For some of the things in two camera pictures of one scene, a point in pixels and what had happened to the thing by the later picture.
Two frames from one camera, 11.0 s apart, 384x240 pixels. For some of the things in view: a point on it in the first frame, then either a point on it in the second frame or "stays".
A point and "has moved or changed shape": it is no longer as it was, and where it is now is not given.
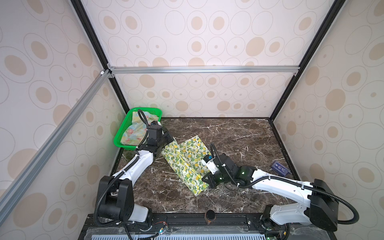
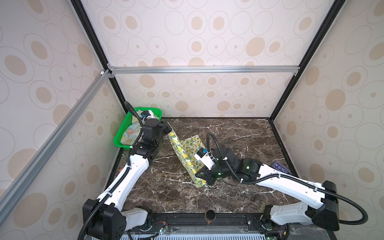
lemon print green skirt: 186,154 has moved or changed shape
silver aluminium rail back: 275,70 stays
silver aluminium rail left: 9,196 stays
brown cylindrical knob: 210,216 stays
